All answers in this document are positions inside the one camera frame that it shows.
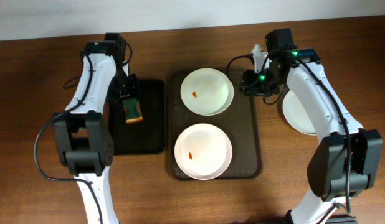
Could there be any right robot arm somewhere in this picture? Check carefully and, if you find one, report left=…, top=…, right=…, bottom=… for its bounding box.
left=239, top=28, right=383, bottom=224

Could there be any black rectangular tray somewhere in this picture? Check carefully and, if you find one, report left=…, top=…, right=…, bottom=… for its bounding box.
left=108, top=79, right=165, bottom=156

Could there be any brown plastic serving tray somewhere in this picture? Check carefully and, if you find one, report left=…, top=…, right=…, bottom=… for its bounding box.
left=166, top=70, right=262, bottom=181

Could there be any black base bracket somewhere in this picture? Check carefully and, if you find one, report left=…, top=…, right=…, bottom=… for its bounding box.
left=284, top=213, right=358, bottom=224

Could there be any white plate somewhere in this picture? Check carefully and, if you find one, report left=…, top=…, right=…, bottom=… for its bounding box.
left=282, top=91, right=316, bottom=136
left=174, top=123, right=232, bottom=180
left=180, top=68, right=234, bottom=116

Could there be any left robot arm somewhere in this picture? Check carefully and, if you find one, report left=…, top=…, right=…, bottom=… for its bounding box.
left=52, top=33, right=138, bottom=223

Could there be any green and yellow sponge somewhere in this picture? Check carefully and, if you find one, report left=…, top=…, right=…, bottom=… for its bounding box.
left=122, top=98, right=143, bottom=124

